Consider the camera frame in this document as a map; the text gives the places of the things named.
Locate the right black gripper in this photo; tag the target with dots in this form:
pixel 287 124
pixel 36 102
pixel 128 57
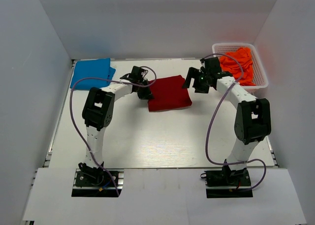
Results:
pixel 192 73

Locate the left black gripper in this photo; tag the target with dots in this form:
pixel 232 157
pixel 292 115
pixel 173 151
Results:
pixel 146 95

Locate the dark red t-shirt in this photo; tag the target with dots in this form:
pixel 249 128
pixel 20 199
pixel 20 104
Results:
pixel 168 94

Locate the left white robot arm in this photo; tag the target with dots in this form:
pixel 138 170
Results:
pixel 98 110

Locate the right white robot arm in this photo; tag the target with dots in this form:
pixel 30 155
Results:
pixel 252 121

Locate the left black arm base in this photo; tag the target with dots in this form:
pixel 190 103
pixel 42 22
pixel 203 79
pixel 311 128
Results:
pixel 86 186

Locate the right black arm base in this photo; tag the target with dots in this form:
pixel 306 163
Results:
pixel 219 185

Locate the folded blue t-shirt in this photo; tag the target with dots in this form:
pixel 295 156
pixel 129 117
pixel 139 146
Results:
pixel 99 68

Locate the orange t-shirt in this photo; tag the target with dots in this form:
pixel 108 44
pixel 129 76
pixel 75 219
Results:
pixel 244 57

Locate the white plastic basket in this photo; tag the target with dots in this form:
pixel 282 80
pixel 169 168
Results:
pixel 259 76

